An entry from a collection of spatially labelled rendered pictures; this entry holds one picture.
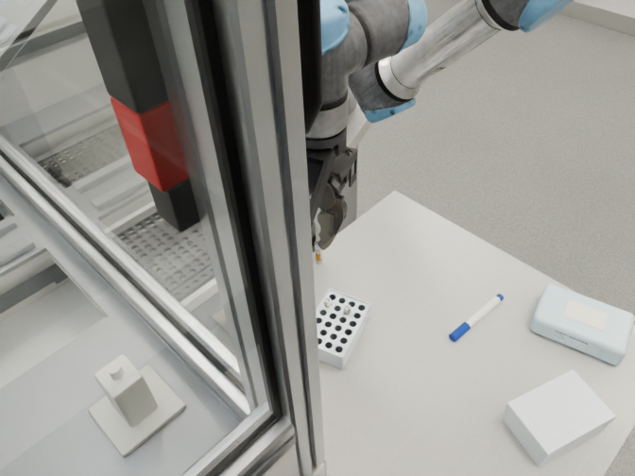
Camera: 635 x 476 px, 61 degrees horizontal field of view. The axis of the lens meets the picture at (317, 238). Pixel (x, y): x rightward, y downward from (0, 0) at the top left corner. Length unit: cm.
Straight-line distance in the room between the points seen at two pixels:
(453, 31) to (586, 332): 58
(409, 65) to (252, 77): 91
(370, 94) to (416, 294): 45
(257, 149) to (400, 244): 86
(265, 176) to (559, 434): 68
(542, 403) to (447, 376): 15
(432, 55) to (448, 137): 166
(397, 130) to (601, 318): 191
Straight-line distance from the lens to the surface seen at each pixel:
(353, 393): 93
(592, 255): 234
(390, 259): 110
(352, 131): 143
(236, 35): 26
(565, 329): 101
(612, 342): 102
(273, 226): 33
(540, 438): 88
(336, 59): 63
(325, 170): 70
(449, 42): 110
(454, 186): 248
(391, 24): 69
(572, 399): 93
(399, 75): 119
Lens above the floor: 157
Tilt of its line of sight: 46 degrees down
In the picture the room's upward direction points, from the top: 3 degrees counter-clockwise
